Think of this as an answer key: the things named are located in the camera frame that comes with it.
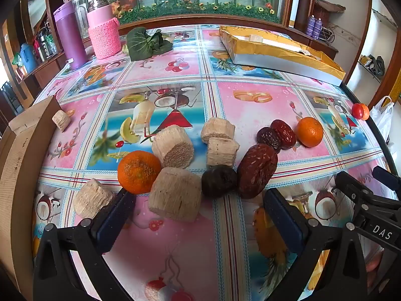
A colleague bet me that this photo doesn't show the blue thermos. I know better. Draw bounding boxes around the blue thermos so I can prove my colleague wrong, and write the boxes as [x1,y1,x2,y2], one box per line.
[19,43,38,73]

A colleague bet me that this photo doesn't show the large red date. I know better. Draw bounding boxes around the large red date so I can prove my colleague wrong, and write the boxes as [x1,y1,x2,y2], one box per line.
[236,143,278,199]

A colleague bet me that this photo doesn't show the wooden cabinet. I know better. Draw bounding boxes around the wooden cabinet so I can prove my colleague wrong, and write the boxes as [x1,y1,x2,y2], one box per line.
[17,52,68,101]

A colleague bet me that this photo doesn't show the green leafy vegetable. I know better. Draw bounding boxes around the green leafy vegetable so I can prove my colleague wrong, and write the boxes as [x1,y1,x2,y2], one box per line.
[122,27,174,61]

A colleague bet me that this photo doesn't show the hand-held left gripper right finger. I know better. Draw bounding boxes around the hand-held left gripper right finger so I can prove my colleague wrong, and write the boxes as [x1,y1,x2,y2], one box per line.
[263,188,367,301]

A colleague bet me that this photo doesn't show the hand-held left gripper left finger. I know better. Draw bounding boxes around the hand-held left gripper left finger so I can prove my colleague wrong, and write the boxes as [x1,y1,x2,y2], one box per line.
[33,189,137,301]

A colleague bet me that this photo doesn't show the cardboard box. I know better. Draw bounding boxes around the cardboard box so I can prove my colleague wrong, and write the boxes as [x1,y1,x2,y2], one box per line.
[0,96,61,293]

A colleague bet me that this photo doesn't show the dark bag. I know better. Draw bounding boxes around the dark bag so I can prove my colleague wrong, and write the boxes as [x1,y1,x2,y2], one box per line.
[360,55,386,77]

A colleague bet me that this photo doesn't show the smooth orange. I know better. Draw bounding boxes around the smooth orange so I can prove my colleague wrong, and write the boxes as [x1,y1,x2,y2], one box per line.
[296,117,324,148]

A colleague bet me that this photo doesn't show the dark brown dried fruit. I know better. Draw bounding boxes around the dark brown dried fruit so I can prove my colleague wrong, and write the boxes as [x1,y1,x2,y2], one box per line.
[201,165,239,199]

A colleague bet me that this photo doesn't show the yellow flat box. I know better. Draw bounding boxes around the yellow flat box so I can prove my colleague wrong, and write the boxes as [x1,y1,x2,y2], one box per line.
[218,25,346,87]

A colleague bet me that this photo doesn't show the purple bottle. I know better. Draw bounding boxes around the purple bottle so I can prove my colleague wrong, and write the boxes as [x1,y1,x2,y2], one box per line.
[53,1,88,70]

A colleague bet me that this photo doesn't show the puffed rice cake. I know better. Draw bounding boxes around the puffed rice cake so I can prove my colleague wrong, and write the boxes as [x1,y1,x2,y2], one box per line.
[148,167,203,223]
[52,110,72,132]
[206,137,240,167]
[152,125,195,169]
[73,178,116,219]
[200,117,236,144]

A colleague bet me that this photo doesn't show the white plastic bag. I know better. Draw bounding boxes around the white plastic bag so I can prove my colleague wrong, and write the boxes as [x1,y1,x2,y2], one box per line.
[370,96,395,141]

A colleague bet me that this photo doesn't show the bottle in pink knitted cover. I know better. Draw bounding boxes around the bottle in pink knitted cover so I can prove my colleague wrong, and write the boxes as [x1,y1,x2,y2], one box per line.
[86,0,122,60]

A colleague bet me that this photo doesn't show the black thermos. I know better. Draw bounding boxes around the black thermos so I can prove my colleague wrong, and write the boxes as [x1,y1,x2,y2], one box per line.
[37,36,49,61]

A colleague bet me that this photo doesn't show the brown wicker basket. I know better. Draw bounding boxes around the brown wicker basket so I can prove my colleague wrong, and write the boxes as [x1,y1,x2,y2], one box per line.
[313,0,345,22]

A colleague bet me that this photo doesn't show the orange with pale patch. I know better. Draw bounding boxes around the orange with pale patch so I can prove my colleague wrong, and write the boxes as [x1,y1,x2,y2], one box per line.
[117,150,162,194]

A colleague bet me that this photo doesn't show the small red date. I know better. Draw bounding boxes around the small red date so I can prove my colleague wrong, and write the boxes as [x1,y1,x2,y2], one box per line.
[270,119,297,150]
[256,127,282,154]

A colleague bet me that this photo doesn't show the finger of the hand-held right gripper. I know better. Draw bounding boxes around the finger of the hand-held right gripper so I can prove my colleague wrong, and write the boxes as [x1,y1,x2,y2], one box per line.
[372,166,401,192]
[335,171,401,226]

